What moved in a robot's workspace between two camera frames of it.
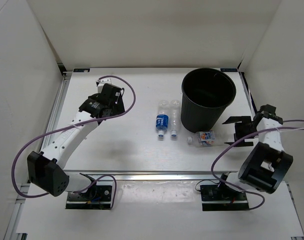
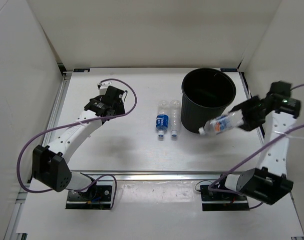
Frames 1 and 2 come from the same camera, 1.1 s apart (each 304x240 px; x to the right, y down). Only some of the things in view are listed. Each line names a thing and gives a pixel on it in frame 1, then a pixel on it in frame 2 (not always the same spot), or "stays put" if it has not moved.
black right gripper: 238,125 to 249,124
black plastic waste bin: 206,92 stays put
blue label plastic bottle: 162,120 stays put
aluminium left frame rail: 52,122 stays put
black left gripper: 119,108 stays put
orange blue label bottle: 203,138 to 233,119
